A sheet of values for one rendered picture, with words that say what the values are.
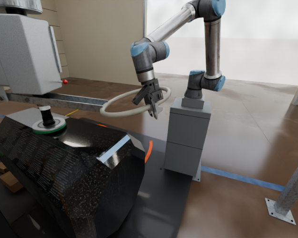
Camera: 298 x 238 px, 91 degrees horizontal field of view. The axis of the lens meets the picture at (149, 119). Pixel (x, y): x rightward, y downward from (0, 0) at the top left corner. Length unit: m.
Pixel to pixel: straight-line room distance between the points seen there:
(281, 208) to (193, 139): 1.01
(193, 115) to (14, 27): 1.41
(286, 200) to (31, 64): 2.24
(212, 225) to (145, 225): 0.59
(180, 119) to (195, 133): 0.21
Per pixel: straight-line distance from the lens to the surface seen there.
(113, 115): 0.83
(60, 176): 1.10
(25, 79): 1.17
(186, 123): 1.58
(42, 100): 1.22
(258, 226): 1.89
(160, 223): 1.59
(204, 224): 1.68
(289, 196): 1.94
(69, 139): 1.17
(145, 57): 0.73
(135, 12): 6.00
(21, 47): 1.12
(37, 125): 1.37
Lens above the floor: 1.40
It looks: 26 degrees down
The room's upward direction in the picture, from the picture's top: 2 degrees clockwise
